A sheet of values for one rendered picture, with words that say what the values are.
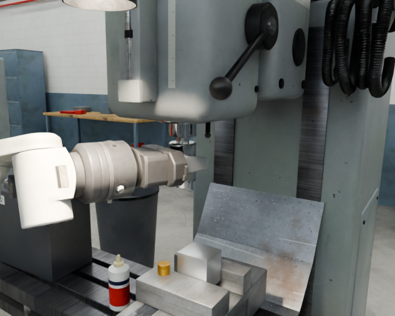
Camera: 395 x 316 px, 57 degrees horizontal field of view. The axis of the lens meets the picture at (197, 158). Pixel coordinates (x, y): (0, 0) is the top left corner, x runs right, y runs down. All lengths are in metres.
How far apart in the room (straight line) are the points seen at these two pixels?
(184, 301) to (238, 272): 0.12
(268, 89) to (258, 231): 0.43
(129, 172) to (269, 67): 0.30
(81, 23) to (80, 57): 0.60
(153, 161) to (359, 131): 0.51
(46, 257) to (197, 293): 0.40
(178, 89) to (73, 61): 7.08
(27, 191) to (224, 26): 0.34
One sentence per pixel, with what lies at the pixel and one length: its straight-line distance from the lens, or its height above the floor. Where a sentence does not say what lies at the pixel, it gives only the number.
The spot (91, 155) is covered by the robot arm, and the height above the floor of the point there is 1.27.
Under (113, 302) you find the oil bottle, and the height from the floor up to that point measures 0.95.
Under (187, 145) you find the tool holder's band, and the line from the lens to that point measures 0.60.
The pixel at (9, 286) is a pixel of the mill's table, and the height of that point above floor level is 0.92.
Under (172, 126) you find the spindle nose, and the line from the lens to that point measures 0.60.
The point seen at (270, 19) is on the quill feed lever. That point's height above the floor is 1.46.
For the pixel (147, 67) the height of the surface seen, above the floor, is 1.39.
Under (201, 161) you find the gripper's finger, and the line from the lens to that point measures 0.61.
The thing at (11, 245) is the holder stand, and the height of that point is 0.99.
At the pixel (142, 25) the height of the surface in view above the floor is 1.44.
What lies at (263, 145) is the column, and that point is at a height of 1.21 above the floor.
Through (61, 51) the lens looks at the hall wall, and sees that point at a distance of 7.83.
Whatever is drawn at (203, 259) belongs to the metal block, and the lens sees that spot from 0.63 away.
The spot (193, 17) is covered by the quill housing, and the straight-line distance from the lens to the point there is 0.50.
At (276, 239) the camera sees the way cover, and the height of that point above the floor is 0.99.
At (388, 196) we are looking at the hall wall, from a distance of 4.86.
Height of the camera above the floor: 1.36
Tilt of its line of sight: 11 degrees down
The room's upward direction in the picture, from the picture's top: 1 degrees clockwise
